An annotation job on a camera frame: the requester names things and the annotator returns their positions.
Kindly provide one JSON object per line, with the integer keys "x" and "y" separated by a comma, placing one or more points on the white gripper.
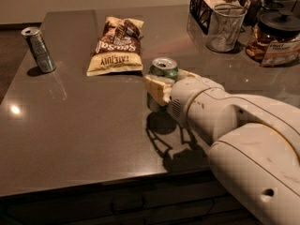
{"x": 184, "y": 95}

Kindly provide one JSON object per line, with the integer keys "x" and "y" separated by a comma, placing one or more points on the green soda can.
{"x": 163, "y": 67}

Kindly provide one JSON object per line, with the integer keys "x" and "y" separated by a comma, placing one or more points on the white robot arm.
{"x": 253, "y": 142}

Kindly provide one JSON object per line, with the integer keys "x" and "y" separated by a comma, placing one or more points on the slim silver can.
{"x": 38, "y": 48}

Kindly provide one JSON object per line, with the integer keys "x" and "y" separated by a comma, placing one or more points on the brown chip bag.
{"x": 119, "y": 49}

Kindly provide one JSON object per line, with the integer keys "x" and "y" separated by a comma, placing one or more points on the snack jar with black lid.
{"x": 275, "y": 39}

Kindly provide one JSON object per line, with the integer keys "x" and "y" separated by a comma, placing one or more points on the dark snack jar behind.
{"x": 255, "y": 10}

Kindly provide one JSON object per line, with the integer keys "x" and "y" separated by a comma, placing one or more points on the wire mesh cup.
{"x": 225, "y": 26}

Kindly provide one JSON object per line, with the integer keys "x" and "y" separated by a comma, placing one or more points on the black wire napkin holder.
{"x": 201, "y": 10}

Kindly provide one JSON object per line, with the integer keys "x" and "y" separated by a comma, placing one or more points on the black drawer handle left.
{"x": 126, "y": 204}

